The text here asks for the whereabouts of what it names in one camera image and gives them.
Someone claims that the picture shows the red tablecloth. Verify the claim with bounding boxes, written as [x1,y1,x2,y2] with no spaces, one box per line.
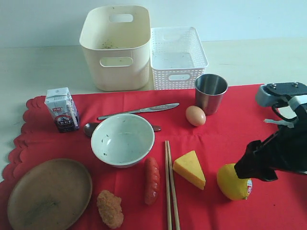
[0,85,307,230]

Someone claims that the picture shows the yellow cheese wedge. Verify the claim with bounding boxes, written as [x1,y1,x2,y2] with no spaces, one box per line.
[173,150,206,190]

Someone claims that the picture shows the fried chicken nugget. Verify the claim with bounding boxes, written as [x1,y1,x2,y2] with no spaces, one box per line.
[96,190,124,230]

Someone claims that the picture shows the white woven plastic basket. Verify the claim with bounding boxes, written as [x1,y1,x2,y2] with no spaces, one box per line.
[150,26,208,90]

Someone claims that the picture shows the red sausage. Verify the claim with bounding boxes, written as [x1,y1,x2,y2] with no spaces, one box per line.
[144,157,160,205]

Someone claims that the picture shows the white ceramic bowl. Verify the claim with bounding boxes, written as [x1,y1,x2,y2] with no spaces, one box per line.
[91,114,155,168]

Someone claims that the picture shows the dark wooden spoon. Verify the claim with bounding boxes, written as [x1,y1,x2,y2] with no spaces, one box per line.
[83,122,162,138]

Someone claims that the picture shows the yellow lemon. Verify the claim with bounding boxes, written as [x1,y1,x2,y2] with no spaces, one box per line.
[216,163,253,201]

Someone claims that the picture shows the stainless steel cup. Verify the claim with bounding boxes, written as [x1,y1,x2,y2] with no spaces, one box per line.
[194,73,228,115]

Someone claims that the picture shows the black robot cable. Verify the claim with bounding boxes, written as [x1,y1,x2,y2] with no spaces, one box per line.
[271,95,299,122]

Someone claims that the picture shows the large cream plastic bin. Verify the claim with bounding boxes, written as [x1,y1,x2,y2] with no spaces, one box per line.
[79,5,151,91]

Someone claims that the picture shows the brown egg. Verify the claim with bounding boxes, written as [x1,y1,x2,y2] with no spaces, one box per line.
[185,105,206,127]

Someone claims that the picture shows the silver table knife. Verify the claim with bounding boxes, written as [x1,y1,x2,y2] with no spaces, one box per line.
[97,103,180,120]

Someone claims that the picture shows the brown wooden plate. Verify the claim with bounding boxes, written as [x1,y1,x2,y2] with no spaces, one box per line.
[7,159,92,230]

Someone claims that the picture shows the small milk carton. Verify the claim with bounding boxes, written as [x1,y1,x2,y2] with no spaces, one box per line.
[44,87,80,133]

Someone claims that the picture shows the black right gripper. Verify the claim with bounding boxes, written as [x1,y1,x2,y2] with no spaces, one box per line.
[234,105,307,182]

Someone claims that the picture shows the right wooden chopstick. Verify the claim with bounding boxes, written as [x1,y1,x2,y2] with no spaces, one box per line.
[165,140,180,230]

